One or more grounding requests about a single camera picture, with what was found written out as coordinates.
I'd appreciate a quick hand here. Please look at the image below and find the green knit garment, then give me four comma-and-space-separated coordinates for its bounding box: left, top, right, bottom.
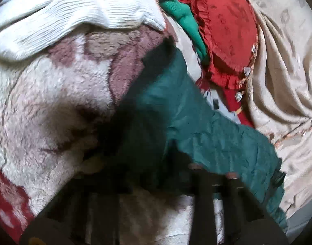
158, 0, 207, 61

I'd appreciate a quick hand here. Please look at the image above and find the floral plush bed blanket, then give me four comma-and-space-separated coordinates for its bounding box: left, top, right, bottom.
0, 18, 201, 244

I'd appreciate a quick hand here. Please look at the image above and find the white ribbed knit sweater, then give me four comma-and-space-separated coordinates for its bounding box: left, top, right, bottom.
0, 0, 166, 61

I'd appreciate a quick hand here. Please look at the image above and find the red ruffled cushion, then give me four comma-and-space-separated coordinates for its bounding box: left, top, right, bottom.
179, 0, 258, 127

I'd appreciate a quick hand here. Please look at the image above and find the light blue fleece garment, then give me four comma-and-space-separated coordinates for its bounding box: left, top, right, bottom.
203, 89, 241, 125

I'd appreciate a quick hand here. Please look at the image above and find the beige satin curtain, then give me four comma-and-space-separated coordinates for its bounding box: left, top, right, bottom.
246, 0, 312, 217

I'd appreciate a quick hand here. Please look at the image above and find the teal quilted puffer jacket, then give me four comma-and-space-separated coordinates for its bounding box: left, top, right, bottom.
115, 39, 286, 228

